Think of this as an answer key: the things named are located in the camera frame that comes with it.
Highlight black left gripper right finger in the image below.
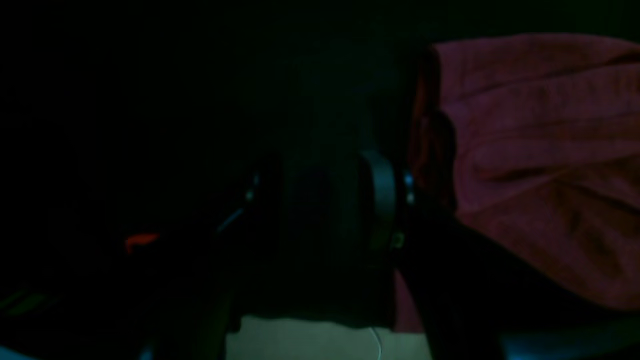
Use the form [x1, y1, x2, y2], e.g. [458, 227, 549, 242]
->
[359, 150, 639, 360]

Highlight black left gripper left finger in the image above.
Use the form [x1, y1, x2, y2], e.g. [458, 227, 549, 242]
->
[140, 155, 284, 360]

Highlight maroon long-sleeve T-shirt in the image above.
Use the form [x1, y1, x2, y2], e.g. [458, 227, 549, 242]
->
[407, 33, 639, 312]

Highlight orange black clamp bottom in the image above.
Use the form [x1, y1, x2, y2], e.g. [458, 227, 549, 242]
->
[125, 233, 160, 255]

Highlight black table cloth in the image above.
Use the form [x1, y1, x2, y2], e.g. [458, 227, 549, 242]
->
[1, 0, 639, 327]

